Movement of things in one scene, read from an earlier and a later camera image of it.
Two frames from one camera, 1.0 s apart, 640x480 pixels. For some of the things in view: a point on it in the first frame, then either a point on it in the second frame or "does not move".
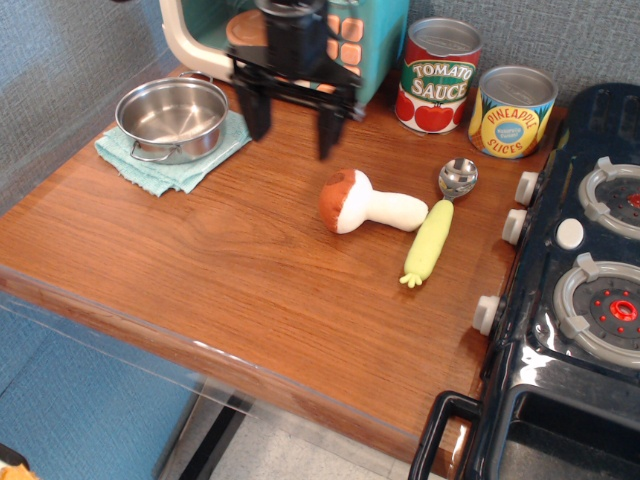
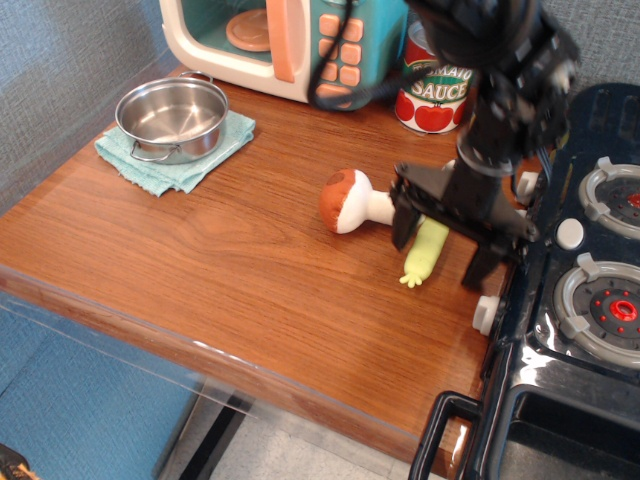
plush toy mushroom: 348,199 does not move
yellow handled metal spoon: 458,177 does not move
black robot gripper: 295,62 → 467,198
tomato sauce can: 441,61 does not move
